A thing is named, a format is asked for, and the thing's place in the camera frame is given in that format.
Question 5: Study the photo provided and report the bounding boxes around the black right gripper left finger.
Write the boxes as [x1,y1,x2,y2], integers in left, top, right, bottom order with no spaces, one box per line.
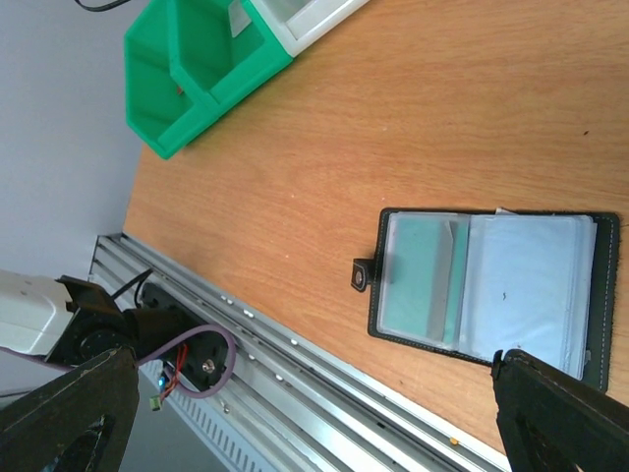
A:
[1,347,140,471]

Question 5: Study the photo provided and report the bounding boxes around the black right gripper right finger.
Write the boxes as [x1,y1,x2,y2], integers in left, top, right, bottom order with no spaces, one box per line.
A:
[491,349,628,471]

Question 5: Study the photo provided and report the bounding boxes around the black card holder wallet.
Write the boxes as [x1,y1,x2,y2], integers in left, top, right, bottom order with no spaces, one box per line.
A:
[351,207,621,391]

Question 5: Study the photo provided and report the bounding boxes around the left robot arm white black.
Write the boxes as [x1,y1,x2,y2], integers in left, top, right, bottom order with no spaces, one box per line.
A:
[1,269,199,369]

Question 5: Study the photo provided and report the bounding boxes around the grey card in green bin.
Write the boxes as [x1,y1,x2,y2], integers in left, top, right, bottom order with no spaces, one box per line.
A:
[228,0,252,38]

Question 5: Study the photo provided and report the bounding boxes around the left small circuit board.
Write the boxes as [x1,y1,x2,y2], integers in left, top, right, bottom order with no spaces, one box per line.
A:
[149,364,179,412]

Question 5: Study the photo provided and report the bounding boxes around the green plastic sorting bin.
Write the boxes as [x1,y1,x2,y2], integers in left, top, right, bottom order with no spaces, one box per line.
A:
[124,1,293,159]

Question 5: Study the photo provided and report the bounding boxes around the white translucent plastic bin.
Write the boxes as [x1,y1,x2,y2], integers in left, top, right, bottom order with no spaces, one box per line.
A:
[252,0,368,58]

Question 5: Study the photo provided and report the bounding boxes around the grey slotted cable duct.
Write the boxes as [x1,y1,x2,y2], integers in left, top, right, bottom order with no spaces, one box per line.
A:
[120,373,274,471]

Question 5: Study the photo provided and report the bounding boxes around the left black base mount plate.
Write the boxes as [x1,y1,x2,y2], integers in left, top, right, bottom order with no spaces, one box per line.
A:
[135,282,228,391]

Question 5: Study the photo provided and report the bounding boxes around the aluminium rail front frame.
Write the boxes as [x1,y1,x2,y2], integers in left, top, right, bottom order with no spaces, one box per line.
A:
[90,235,509,471]

